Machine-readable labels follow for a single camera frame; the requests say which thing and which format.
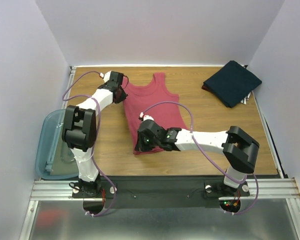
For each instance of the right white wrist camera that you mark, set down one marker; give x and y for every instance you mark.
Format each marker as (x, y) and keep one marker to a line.
(143, 117)

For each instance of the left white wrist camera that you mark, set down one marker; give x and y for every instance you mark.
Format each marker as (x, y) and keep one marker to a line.
(105, 76)

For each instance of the folded dark red garment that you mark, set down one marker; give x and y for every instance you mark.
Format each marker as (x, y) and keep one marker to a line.
(205, 88)

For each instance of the folded white patterned garment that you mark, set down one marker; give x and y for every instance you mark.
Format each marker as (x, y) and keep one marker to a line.
(246, 98)

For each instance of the folded navy tank top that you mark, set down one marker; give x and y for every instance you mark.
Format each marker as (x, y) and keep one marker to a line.
(232, 83)

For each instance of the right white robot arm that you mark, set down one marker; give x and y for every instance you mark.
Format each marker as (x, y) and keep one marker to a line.
(239, 148)

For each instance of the red tank top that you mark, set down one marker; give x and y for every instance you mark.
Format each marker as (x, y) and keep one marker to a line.
(139, 98)

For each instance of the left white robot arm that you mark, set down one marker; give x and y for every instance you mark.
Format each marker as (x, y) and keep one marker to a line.
(81, 127)

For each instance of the clear blue plastic bin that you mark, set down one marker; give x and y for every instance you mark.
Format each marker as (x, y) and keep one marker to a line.
(54, 160)

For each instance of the aluminium frame rail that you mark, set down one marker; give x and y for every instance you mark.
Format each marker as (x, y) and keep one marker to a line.
(69, 83)

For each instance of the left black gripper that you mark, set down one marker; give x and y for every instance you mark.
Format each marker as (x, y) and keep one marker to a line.
(123, 97)

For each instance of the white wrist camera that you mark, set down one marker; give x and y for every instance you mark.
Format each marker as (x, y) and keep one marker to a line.
(143, 117)
(105, 76)

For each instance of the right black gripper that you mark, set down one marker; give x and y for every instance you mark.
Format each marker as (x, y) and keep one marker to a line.
(140, 143)

